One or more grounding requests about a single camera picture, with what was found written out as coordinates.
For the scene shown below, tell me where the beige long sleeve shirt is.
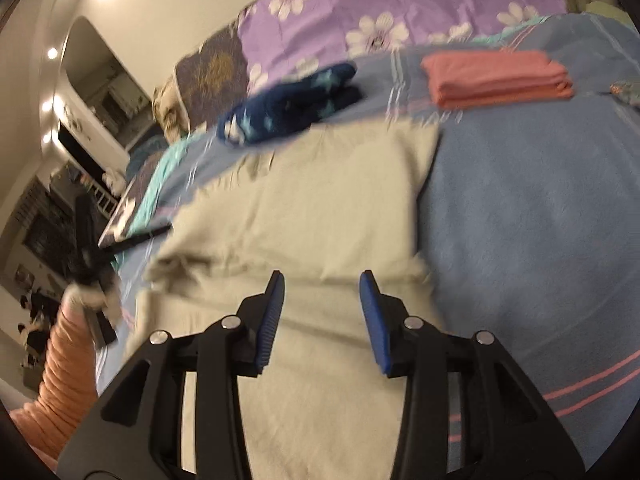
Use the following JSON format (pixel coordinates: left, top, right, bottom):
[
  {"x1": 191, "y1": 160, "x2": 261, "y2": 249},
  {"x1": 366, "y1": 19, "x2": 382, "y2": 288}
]
[{"x1": 127, "y1": 119, "x2": 439, "y2": 479}]

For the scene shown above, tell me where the left pink sleeve forearm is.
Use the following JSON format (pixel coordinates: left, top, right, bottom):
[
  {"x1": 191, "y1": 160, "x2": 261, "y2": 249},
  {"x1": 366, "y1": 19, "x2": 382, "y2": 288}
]
[{"x1": 10, "y1": 308, "x2": 98, "y2": 469}]

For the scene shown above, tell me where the left white gloved hand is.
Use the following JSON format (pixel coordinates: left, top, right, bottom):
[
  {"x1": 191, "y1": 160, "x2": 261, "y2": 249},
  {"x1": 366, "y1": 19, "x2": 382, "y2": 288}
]
[{"x1": 61, "y1": 278, "x2": 122, "y2": 327}]

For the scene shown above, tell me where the white ladder rack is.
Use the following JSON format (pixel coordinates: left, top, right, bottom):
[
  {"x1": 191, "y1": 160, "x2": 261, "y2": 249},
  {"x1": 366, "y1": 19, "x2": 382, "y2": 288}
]
[{"x1": 86, "y1": 178, "x2": 118, "y2": 219}]

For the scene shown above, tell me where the white cat figurine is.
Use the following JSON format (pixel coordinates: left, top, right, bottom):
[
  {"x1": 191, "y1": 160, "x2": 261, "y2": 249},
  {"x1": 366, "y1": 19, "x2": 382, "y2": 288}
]
[{"x1": 102, "y1": 168, "x2": 127, "y2": 197}]

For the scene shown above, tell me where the teal and deer quilt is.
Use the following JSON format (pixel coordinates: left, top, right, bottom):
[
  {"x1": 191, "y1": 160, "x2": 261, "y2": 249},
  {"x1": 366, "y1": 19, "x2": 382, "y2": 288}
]
[{"x1": 99, "y1": 133, "x2": 201, "y2": 247}]

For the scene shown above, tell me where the beige crumpled cloth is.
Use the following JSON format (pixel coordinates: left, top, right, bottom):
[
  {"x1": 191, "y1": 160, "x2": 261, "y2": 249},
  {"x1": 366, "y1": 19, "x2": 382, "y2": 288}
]
[{"x1": 152, "y1": 76, "x2": 190, "y2": 145}]

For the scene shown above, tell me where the dark tree pattern pillow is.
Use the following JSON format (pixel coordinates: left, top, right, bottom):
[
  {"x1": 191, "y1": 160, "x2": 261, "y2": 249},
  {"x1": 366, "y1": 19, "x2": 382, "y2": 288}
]
[{"x1": 175, "y1": 23, "x2": 248, "y2": 132}]

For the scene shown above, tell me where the blue plaid bed sheet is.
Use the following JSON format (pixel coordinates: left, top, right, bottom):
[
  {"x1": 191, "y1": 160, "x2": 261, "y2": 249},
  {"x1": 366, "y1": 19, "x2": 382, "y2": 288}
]
[{"x1": 96, "y1": 14, "x2": 639, "y2": 465}]

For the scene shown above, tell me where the navy star fleece garment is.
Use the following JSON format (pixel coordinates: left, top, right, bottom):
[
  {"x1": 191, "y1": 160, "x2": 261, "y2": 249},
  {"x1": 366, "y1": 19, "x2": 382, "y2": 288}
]
[{"x1": 216, "y1": 63, "x2": 362, "y2": 146}]

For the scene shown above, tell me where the purple flower pillow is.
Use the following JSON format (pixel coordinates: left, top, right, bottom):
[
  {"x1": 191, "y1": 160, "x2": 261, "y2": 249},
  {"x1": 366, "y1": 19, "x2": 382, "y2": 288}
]
[{"x1": 238, "y1": 0, "x2": 566, "y2": 93}]

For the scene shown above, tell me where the folded pink garment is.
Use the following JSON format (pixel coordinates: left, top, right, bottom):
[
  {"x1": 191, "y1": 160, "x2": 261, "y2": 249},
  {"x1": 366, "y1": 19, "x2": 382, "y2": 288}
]
[{"x1": 421, "y1": 50, "x2": 574, "y2": 110}]

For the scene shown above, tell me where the floral patterned small garment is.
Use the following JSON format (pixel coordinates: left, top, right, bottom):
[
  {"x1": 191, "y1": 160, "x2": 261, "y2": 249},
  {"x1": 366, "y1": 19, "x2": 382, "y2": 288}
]
[{"x1": 610, "y1": 81, "x2": 640, "y2": 110}]

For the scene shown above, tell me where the arched wall mirror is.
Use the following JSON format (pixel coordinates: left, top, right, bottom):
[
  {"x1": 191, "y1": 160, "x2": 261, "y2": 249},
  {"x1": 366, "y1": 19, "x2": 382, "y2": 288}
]
[{"x1": 62, "y1": 16, "x2": 153, "y2": 152}]

